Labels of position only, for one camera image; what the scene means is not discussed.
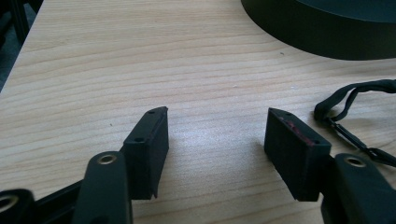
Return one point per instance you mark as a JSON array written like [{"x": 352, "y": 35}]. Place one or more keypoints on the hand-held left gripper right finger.
[{"x": 299, "y": 161}]

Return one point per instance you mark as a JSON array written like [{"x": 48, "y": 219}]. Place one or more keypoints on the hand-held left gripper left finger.
[{"x": 146, "y": 155}]

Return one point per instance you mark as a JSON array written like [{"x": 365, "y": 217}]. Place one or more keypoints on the large black round container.
[{"x": 327, "y": 29}]

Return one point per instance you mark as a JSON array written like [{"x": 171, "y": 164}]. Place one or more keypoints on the dark metal stand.
[{"x": 17, "y": 18}]

